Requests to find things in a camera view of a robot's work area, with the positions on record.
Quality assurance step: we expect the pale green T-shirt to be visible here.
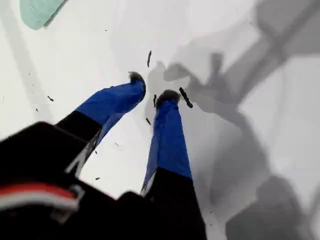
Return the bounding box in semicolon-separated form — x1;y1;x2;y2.
19;0;69;31

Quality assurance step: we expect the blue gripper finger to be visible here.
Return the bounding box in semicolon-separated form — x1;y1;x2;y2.
140;89;209;240
56;71;147;166

